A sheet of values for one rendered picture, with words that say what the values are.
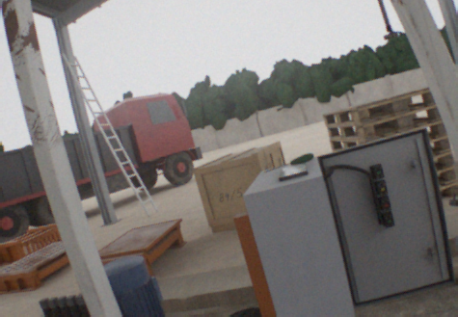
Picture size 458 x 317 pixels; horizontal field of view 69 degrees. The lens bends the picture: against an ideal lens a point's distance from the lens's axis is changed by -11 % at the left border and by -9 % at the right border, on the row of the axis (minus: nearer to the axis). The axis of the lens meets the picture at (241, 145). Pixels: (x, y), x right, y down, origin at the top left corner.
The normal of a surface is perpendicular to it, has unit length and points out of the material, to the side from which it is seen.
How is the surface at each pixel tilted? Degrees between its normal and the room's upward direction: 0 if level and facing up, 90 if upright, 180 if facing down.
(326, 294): 90
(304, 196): 90
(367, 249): 90
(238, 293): 89
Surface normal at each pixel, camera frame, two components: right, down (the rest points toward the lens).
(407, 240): -0.15, 0.07
